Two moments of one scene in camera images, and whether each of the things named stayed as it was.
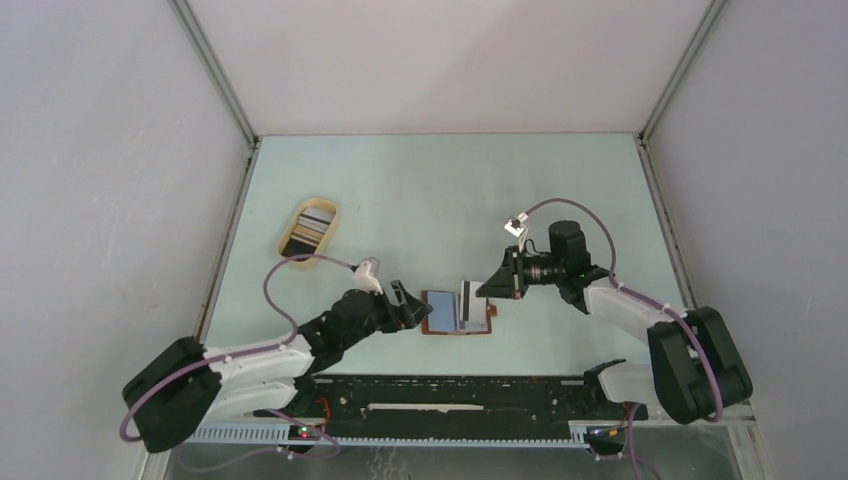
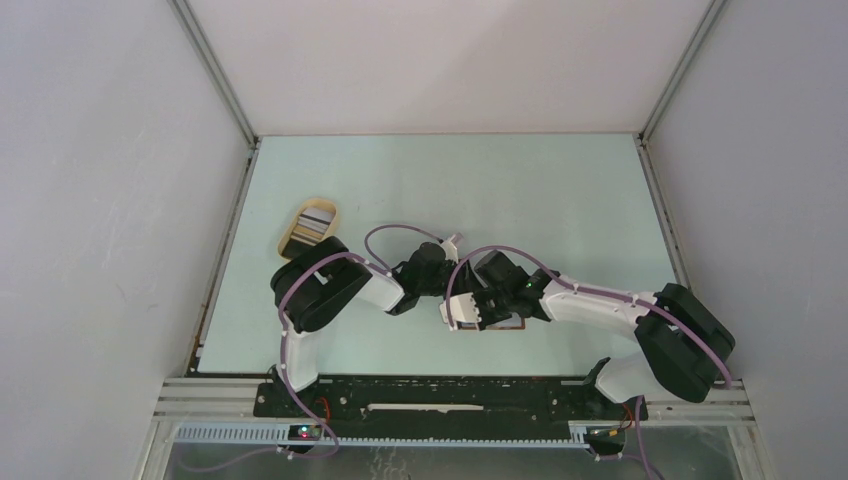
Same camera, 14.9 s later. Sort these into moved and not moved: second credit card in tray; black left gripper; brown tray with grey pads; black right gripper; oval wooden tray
Moved: brown tray with grey pads; black left gripper; black right gripper
Not moved: oval wooden tray; second credit card in tray
